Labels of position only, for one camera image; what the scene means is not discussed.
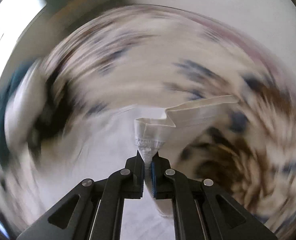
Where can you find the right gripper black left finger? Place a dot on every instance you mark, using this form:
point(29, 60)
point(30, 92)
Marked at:
point(92, 209)

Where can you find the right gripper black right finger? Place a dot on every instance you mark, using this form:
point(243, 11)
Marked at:
point(201, 209)

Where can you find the white small shirt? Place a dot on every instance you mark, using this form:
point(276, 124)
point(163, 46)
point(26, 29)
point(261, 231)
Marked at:
point(178, 127)

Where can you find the floral fleece bed blanket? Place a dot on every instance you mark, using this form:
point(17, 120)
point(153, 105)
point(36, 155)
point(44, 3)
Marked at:
point(72, 116)

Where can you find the teal folded quilt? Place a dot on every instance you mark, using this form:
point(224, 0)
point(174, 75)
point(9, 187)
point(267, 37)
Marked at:
point(5, 95)

